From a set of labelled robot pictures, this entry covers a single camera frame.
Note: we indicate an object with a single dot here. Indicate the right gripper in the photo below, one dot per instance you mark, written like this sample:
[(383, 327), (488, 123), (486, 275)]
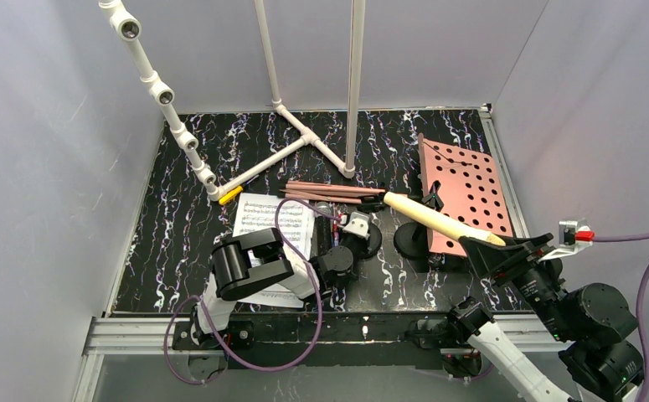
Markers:
[(517, 261)]

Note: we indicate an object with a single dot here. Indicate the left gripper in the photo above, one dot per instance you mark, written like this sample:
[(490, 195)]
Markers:
[(335, 237)]

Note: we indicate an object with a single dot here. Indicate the black microphone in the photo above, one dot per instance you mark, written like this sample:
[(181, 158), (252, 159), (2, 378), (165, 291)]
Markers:
[(324, 211)]

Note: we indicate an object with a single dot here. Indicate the sheet music page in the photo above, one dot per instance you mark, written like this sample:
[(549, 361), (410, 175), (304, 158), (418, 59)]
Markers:
[(276, 298), (258, 211)]

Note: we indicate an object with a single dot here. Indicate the yellow toy microphone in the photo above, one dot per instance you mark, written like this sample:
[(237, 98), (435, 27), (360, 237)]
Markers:
[(437, 221)]

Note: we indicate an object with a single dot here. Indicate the pink music stand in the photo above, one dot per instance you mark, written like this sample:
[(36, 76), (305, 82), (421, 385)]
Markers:
[(470, 190)]

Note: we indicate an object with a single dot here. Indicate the blue red screwdriver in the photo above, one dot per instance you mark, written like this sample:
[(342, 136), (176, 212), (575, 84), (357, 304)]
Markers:
[(335, 234)]

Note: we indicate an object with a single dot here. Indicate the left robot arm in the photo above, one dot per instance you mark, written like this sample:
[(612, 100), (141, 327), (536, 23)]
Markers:
[(246, 264)]

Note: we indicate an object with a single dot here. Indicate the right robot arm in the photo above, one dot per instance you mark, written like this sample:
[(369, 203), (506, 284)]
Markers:
[(594, 320)]

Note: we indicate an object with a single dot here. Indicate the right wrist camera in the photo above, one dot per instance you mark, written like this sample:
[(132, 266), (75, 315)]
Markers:
[(575, 235)]

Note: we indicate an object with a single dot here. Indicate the aluminium frame rail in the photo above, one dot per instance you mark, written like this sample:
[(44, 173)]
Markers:
[(355, 339)]

